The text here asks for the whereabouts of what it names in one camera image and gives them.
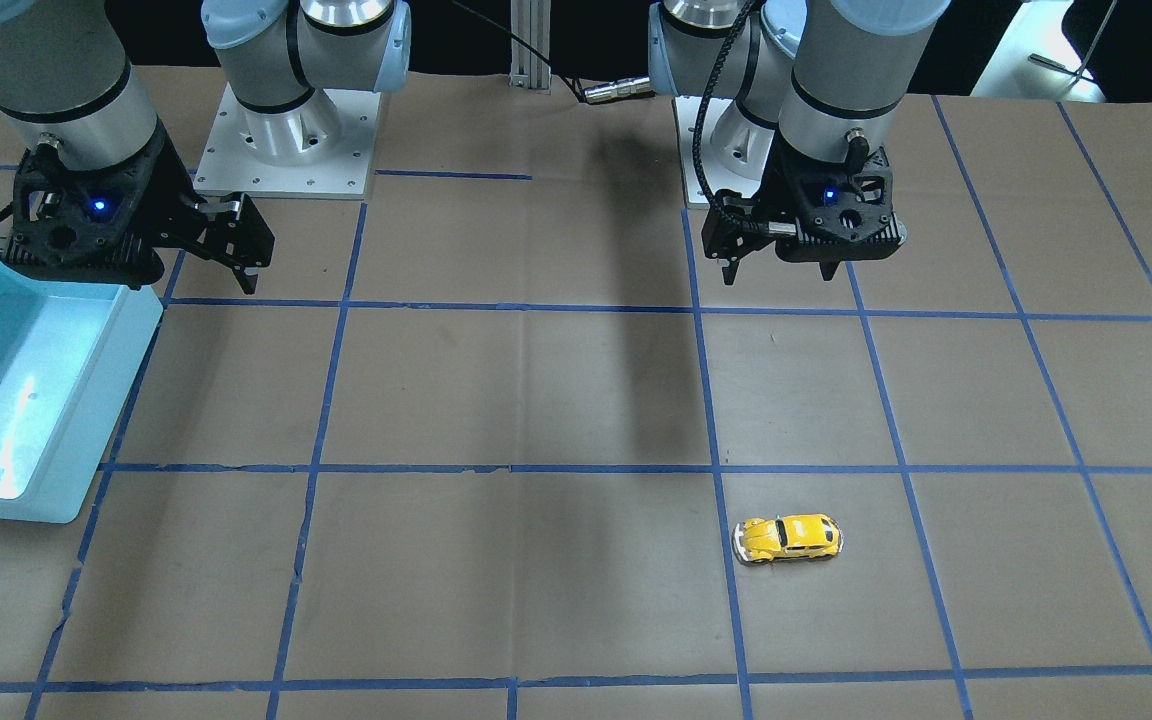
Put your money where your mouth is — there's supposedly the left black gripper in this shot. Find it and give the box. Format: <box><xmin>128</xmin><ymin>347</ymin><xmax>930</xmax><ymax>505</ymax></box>
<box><xmin>702</xmin><ymin>132</ymin><xmax>908</xmax><ymax>286</ymax></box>

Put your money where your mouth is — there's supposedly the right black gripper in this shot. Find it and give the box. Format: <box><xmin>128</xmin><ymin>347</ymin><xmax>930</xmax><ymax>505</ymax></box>
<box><xmin>0</xmin><ymin>129</ymin><xmax>276</xmax><ymax>295</ymax></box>

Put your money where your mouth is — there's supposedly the yellow beetle toy car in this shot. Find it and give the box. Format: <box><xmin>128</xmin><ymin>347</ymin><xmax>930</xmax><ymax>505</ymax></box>
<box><xmin>732</xmin><ymin>514</ymin><xmax>844</xmax><ymax>564</ymax></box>

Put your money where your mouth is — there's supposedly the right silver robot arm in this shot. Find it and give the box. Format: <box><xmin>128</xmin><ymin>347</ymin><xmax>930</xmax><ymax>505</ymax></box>
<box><xmin>0</xmin><ymin>1</ymin><xmax>412</xmax><ymax>295</ymax></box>

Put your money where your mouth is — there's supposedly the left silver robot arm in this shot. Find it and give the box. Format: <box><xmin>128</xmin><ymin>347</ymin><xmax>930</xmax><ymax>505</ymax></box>
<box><xmin>647</xmin><ymin>1</ymin><xmax>947</xmax><ymax>285</ymax></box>

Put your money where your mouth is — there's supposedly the light blue plastic bin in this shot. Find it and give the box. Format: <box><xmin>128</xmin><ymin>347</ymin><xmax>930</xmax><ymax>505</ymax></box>
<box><xmin>0</xmin><ymin>263</ymin><xmax>162</xmax><ymax>524</ymax></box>

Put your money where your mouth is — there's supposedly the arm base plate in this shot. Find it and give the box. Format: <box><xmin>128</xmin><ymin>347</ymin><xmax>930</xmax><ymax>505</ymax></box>
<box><xmin>195</xmin><ymin>88</ymin><xmax>387</xmax><ymax>200</ymax></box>
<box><xmin>673</xmin><ymin>96</ymin><xmax>774</xmax><ymax>210</ymax></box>

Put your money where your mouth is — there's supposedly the aluminium frame post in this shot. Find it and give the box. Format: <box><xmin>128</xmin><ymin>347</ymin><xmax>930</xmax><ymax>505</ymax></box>
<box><xmin>509</xmin><ymin>0</ymin><xmax>552</xmax><ymax>94</ymax></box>

